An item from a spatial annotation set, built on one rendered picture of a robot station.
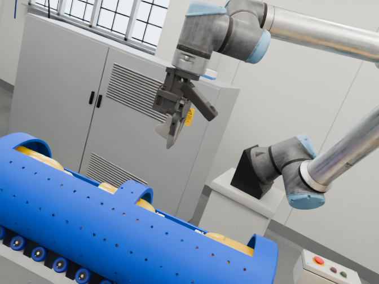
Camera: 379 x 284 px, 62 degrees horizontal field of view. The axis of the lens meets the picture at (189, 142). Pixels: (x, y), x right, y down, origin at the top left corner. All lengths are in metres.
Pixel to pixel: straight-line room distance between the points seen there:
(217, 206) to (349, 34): 0.94
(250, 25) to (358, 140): 0.58
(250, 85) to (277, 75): 0.31
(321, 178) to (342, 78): 2.24
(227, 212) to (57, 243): 0.85
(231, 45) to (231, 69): 2.87
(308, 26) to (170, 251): 0.72
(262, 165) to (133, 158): 1.51
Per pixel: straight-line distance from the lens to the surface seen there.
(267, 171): 1.51
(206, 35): 0.78
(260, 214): 1.51
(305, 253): 1.28
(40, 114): 3.50
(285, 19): 0.97
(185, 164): 2.52
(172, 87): 0.82
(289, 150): 1.48
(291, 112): 3.51
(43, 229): 0.97
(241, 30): 0.81
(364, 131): 1.19
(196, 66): 0.78
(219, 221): 1.59
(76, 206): 0.90
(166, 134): 0.83
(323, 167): 1.30
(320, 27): 1.01
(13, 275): 1.14
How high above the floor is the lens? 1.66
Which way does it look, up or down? 16 degrees down
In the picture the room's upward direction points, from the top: 19 degrees clockwise
